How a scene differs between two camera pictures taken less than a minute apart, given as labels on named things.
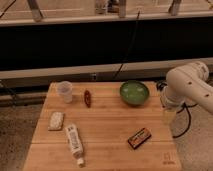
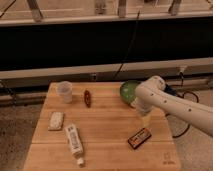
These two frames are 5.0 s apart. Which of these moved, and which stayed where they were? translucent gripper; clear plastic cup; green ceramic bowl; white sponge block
Moved: translucent gripper
Stayed: clear plastic cup; green ceramic bowl; white sponge block
